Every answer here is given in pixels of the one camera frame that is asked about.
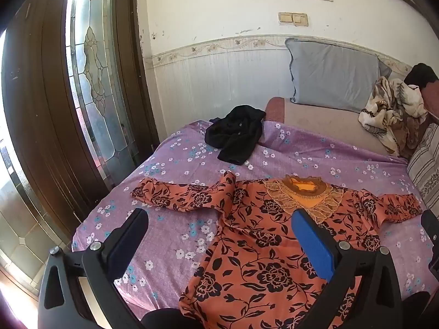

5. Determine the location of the beige brown floral blanket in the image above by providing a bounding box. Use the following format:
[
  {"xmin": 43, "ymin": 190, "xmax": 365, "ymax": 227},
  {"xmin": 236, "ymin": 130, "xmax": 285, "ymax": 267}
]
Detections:
[{"xmin": 358, "ymin": 76, "xmax": 429, "ymax": 158}]

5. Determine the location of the maroon cushion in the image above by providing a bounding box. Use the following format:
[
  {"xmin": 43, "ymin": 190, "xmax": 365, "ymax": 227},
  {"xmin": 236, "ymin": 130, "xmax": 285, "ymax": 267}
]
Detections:
[{"xmin": 422, "ymin": 79, "xmax": 439, "ymax": 121}]

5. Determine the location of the striped white pillow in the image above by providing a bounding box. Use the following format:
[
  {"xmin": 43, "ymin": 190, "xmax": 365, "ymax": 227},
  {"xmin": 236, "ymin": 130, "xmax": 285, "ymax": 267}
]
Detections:
[{"xmin": 406, "ymin": 121, "xmax": 439, "ymax": 209}]

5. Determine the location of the black garment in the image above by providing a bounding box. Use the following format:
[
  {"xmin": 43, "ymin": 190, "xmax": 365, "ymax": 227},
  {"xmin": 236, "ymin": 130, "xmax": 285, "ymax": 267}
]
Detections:
[{"xmin": 205, "ymin": 106, "xmax": 266, "ymax": 166}]

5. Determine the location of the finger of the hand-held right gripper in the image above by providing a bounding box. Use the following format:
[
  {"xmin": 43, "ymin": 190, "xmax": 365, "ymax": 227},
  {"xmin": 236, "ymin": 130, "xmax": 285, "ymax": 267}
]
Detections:
[{"xmin": 420, "ymin": 209, "xmax": 439, "ymax": 273}]

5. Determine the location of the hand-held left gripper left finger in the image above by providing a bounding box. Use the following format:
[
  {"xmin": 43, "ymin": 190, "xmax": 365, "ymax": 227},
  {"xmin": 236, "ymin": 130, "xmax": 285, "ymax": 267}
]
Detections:
[{"xmin": 38, "ymin": 208, "xmax": 150, "ymax": 329}]

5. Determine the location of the purple floral bedsheet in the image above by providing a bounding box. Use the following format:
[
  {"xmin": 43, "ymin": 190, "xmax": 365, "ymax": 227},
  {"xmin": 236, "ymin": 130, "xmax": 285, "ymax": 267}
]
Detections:
[{"xmin": 71, "ymin": 120, "xmax": 439, "ymax": 319}]

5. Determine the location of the grey pillow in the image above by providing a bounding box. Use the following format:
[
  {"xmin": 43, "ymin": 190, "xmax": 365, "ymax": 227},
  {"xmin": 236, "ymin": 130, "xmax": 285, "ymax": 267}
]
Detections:
[{"xmin": 285, "ymin": 38, "xmax": 392, "ymax": 114}]

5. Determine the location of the orange black floral blouse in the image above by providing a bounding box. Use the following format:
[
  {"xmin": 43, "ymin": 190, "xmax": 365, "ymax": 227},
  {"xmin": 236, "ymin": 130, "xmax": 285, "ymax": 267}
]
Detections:
[{"xmin": 130, "ymin": 171, "xmax": 423, "ymax": 329}]

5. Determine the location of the brown door with patterned glass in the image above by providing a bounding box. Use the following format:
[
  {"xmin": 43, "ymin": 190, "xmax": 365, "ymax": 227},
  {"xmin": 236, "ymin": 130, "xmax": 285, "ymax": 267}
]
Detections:
[{"xmin": 0, "ymin": 0, "xmax": 160, "ymax": 302}]

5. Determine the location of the black cloth bundle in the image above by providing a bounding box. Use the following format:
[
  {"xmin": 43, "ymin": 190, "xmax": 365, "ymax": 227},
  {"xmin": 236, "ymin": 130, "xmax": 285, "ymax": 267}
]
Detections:
[{"xmin": 404, "ymin": 63, "xmax": 439, "ymax": 88}]

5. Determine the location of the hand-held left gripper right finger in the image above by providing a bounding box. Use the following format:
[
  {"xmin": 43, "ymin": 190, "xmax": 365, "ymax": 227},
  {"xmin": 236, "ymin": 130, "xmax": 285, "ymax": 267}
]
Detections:
[{"xmin": 291, "ymin": 208, "xmax": 403, "ymax": 329}]

